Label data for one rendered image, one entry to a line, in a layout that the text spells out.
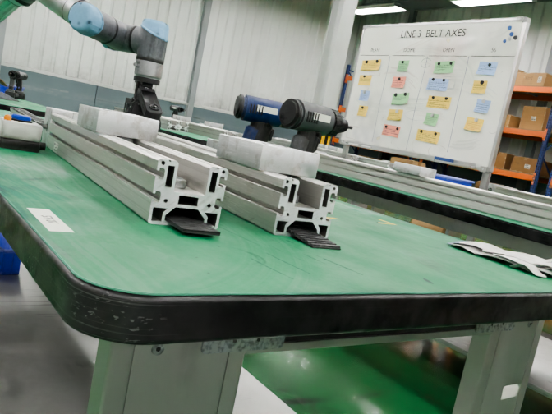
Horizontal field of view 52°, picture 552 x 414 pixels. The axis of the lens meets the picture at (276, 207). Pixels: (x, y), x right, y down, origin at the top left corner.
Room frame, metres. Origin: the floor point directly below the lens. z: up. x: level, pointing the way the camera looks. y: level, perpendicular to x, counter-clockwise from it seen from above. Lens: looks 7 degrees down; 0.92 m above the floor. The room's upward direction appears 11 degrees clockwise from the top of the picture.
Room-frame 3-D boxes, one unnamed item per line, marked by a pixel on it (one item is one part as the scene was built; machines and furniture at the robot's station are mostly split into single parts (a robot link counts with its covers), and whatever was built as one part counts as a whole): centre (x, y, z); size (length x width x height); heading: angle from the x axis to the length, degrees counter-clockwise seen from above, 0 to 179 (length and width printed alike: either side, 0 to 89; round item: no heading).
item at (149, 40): (1.58, 0.42, 1.10); 0.09 x 0.08 x 0.11; 70
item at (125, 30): (1.59, 0.52, 1.10); 0.11 x 0.11 x 0.08; 70
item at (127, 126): (1.08, 0.33, 0.87); 0.16 x 0.11 x 0.07; 32
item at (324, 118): (1.19, -0.06, 0.89); 0.20 x 0.08 x 0.22; 134
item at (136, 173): (1.08, 0.33, 0.82); 0.80 x 0.10 x 0.09; 32
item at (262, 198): (1.18, 0.17, 0.82); 0.80 x 0.10 x 0.09; 32
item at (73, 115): (1.45, 0.58, 0.83); 0.12 x 0.09 x 0.10; 122
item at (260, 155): (0.97, 0.03, 0.87); 0.16 x 0.11 x 0.07; 32
